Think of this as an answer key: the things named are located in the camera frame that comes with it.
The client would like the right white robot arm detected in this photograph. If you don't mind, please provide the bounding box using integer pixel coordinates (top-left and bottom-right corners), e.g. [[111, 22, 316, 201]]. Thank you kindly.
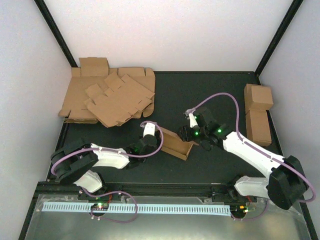
[[178, 107, 309, 210]]

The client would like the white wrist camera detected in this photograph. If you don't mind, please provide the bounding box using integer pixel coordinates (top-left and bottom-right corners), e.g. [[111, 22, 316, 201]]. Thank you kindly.
[[184, 108, 198, 128], [143, 122, 156, 137]]

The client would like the left black frame post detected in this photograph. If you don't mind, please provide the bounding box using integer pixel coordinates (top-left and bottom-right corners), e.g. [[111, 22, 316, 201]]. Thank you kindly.
[[34, 0, 78, 68]]

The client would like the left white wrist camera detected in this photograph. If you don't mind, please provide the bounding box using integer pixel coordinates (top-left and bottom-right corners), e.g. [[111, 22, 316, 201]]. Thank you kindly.
[[143, 122, 156, 137]]

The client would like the right black frame post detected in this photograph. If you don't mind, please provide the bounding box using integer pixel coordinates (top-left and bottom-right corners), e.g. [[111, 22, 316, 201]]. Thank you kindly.
[[254, 0, 304, 77]]

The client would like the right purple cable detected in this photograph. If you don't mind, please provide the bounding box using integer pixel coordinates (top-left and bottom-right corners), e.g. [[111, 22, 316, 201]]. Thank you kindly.
[[193, 92, 317, 222]]

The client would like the light blue slotted cable duct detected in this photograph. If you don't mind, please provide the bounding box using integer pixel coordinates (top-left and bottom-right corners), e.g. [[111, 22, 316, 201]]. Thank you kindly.
[[41, 202, 231, 217]]

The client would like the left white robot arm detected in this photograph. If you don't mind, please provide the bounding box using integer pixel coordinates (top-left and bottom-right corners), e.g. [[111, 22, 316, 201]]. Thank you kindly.
[[51, 130, 164, 200]]

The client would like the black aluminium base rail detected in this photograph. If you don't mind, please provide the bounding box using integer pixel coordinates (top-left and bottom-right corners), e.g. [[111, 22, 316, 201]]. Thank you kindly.
[[35, 181, 268, 203]]

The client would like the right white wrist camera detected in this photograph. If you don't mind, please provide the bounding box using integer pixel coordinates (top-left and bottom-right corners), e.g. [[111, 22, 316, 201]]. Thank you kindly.
[[184, 108, 198, 128]]

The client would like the cardboard box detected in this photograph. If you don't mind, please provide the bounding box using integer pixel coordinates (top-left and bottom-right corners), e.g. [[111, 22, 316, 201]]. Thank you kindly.
[[244, 84, 274, 113], [245, 110, 272, 147], [160, 127, 199, 161]]

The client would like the black frame post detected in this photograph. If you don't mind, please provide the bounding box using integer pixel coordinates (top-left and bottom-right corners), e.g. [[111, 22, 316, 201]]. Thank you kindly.
[[34, 0, 78, 68], [254, 0, 304, 77]]

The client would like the stack of flat cardboard blanks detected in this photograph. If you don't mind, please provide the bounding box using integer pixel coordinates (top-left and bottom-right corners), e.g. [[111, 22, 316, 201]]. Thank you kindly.
[[58, 57, 156, 124]]

